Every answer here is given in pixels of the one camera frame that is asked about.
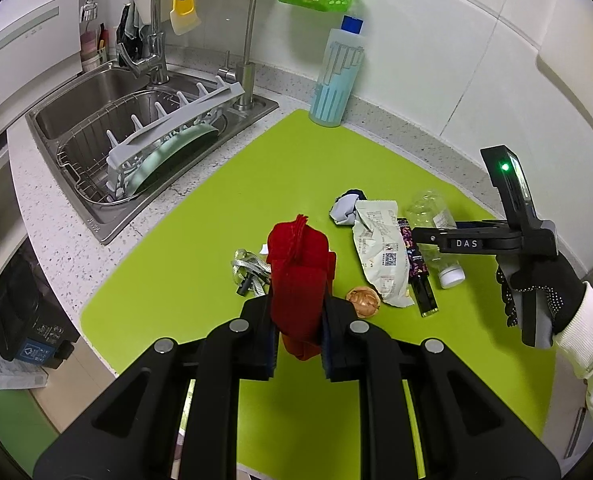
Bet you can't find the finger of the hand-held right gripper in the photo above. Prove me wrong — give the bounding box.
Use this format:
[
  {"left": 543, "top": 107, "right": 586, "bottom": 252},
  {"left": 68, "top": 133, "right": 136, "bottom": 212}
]
[
  {"left": 412, "top": 227, "right": 447, "bottom": 251},
  {"left": 455, "top": 219, "right": 502, "bottom": 233}
]

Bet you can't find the person's right forearm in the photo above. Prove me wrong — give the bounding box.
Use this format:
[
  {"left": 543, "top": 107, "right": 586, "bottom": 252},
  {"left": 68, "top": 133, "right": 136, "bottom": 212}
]
[{"left": 553, "top": 280, "right": 593, "bottom": 431}]

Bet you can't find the grey plate rack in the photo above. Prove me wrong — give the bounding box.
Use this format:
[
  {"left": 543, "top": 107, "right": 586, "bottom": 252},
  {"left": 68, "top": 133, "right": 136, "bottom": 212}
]
[{"left": 106, "top": 76, "right": 247, "bottom": 201}]

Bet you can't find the black blue pedal bin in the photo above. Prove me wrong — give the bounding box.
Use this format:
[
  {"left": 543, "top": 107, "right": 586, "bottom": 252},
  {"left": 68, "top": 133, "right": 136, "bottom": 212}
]
[{"left": 0, "top": 245, "right": 81, "bottom": 372}]

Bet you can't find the green plate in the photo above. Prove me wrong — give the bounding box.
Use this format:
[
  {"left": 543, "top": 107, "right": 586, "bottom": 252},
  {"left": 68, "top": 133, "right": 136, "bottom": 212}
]
[{"left": 126, "top": 122, "right": 220, "bottom": 196}]

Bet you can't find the clear plastic bottle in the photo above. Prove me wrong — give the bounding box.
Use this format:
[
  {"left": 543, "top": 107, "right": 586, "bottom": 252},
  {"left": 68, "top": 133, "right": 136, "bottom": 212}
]
[{"left": 407, "top": 190, "right": 467, "bottom": 290}]

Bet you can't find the stainless steel sink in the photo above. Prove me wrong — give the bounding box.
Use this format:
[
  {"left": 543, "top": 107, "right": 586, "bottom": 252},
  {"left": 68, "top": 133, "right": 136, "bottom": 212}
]
[{"left": 25, "top": 60, "right": 280, "bottom": 246}]

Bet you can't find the person's right hand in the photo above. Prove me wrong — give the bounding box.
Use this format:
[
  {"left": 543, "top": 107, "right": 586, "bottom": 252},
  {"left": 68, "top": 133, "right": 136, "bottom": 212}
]
[{"left": 495, "top": 254, "right": 588, "bottom": 350}]

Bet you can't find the white printed snack wrapper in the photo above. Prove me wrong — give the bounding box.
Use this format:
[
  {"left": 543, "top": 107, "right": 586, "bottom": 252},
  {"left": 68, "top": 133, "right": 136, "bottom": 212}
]
[{"left": 351, "top": 200, "right": 416, "bottom": 308}]

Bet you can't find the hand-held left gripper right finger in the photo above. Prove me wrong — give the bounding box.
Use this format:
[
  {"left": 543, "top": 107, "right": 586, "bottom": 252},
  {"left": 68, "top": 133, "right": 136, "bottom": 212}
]
[{"left": 321, "top": 294, "right": 562, "bottom": 480}]

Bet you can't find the tall bottle with blue cap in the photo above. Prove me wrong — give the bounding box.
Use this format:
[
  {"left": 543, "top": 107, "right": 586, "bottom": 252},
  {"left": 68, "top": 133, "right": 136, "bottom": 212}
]
[{"left": 309, "top": 15, "right": 366, "bottom": 127}]

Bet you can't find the pink container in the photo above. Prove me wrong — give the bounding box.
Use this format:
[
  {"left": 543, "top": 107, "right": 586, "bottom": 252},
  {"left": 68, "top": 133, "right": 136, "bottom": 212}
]
[{"left": 80, "top": 29, "right": 100, "bottom": 73}]

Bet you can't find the red fabric pouch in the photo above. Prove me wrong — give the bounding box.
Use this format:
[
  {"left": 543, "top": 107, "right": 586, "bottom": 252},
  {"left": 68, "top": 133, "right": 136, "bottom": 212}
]
[{"left": 266, "top": 214, "right": 338, "bottom": 362}]

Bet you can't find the white navy cloth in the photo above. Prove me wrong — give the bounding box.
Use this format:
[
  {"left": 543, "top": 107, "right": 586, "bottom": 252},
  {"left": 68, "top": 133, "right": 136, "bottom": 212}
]
[{"left": 329, "top": 189, "right": 369, "bottom": 228}]

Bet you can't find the wire dish basket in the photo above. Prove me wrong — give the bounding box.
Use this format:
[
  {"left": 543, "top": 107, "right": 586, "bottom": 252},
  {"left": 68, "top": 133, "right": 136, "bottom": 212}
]
[{"left": 56, "top": 89, "right": 227, "bottom": 206}]

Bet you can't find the lime green mat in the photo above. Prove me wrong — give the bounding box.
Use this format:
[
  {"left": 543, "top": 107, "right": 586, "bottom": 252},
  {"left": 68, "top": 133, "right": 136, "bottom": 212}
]
[{"left": 80, "top": 108, "right": 557, "bottom": 478}]

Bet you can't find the yellow white scraper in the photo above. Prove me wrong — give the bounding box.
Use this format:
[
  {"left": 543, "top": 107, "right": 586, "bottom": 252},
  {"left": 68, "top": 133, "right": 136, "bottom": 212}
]
[{"left": 169, "top": 0, "right": 197, "bottom": 36}]

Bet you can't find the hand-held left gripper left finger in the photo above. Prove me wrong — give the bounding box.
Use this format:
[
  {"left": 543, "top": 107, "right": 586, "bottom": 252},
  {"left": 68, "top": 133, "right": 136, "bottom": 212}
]
[{"left": 33, "top": 296, "right": 280, "bottom": 480}]

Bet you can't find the gooseneck steel faucet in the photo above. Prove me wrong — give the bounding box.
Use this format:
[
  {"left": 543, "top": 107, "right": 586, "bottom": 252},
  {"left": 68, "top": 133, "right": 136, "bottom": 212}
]
[{"left": 179, "top": 0, "right": 257, "bottom": 111}]

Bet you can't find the crumpled silver ribbon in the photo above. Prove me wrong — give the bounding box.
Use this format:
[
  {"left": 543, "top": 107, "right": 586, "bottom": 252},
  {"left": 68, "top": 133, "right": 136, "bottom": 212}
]
[{"left": 231, "top": 246, "right": 274, "bottom": 298}]

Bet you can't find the chrome faucet with sprayer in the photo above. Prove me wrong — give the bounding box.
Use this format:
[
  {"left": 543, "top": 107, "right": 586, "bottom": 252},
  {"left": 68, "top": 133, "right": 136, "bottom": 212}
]
[{"left": 79, "top": 0, "right": 170, "bottom": 86}]

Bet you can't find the dark hanging cloth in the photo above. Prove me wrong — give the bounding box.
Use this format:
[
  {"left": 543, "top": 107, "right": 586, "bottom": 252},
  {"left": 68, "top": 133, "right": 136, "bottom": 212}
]
[{"left": 116, "top": 2, "right": 152, "bottom": 61}]

